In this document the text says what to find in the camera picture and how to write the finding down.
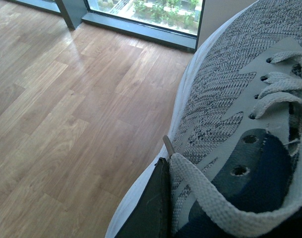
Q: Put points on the window with dark frame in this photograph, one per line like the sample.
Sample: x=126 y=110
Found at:
x=173 y=23

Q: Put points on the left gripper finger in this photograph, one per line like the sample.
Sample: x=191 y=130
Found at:
x=151 y=218

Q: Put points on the grey sneaker one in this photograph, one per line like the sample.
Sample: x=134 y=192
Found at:
x=234 y=147

